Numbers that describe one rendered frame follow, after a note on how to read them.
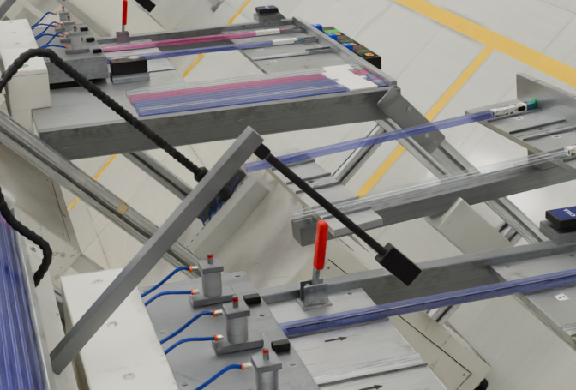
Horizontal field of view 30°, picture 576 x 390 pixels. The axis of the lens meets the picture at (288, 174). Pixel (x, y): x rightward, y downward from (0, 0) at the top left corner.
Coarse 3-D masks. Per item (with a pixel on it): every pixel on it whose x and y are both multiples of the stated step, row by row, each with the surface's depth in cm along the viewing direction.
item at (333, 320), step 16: (560, 272) 135; (480, 288) 132; (496, 288) 132; (512, 288) 132; (528, 288) 133; (384, 304) 129; (400, 304) 129; (416, 304) 129; (432, 304) 130; (448, 304) 130; (304, 320) 126; (320, 320) 126; (336, 320) 126; (352, 320) 127; (368, 320) 128
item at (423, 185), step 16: (512, 160) 154; (528, 160) 154; (544, 160) 155; (448, 176) 151; (464, 176) 151; (480, 176) 152; (384, 192) 148; (400, 192) 148; (416, 192) 149; (304, 208) 146; (320, 208) 145
